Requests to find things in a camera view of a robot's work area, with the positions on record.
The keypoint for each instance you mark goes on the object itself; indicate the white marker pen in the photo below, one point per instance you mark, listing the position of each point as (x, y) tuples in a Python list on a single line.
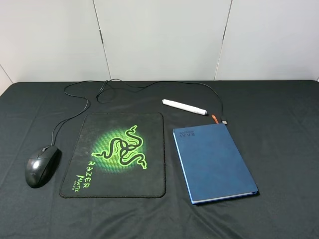
[(185, 107)]

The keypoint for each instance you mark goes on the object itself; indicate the black computer mouse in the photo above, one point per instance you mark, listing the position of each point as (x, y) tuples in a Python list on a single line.
[(41, 166)]

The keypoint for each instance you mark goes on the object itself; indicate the black green Razer mouse pad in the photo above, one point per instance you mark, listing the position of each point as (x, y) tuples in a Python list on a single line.
[(117, 155)]

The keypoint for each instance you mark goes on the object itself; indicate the blue hardcover notebook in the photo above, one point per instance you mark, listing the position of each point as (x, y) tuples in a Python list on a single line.
[(212, 165)]

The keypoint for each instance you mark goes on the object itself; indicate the orange ribbon bookmark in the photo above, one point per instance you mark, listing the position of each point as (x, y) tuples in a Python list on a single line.
[(215, 119)]

